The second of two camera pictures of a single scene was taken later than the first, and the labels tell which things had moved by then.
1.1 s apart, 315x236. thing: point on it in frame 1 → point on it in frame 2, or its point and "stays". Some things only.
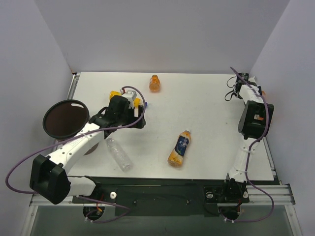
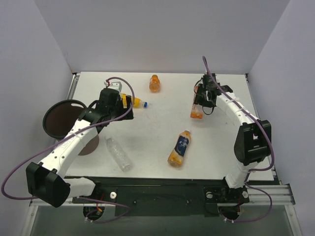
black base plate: x=141 y=196 stays
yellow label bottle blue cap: x=137 y=102 stays
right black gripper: x=242 y=77 → x=201 y=97
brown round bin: x=65 y=119 stays
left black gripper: x=140 y=118 → x=127 y=108
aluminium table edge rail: x=281 y=194 stays
